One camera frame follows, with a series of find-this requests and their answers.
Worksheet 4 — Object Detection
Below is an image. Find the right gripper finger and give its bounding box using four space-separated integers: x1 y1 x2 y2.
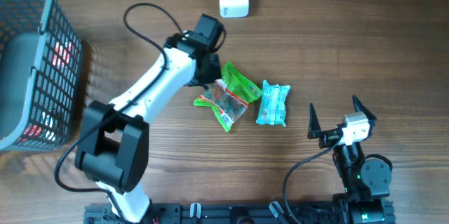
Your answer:
352 95 377 126
307 103 322 139

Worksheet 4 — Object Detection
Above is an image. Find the green gummy candy bag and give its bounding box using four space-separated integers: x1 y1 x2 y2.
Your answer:
194 61 262 132

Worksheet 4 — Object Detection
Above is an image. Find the teal tissue pack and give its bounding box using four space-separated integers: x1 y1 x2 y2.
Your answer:
256 80 290 126

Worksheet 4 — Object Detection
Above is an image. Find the red snack sachet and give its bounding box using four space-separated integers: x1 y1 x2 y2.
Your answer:
52 41 72 68

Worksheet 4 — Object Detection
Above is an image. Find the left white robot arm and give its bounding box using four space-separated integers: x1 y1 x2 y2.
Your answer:
74 14 226 223

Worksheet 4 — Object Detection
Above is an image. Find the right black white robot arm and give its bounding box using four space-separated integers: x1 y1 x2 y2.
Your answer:
307 95 396 224

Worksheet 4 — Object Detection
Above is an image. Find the grey plastic mesh basket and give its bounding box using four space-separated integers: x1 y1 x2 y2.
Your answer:
1 0 83 151

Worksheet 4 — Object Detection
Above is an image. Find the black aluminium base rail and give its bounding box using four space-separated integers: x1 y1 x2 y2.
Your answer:
83 201 396 224

